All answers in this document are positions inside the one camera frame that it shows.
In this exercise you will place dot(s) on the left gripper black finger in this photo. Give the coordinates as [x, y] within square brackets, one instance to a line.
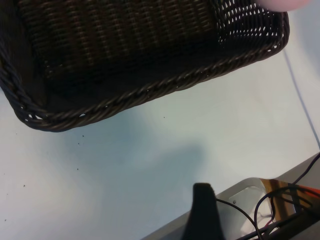
[203, 217]

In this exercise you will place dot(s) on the dark brown wicker basket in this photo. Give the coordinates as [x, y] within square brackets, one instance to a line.
[112, 37]

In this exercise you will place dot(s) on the pink peach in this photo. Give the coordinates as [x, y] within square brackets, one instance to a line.
[282, 4]

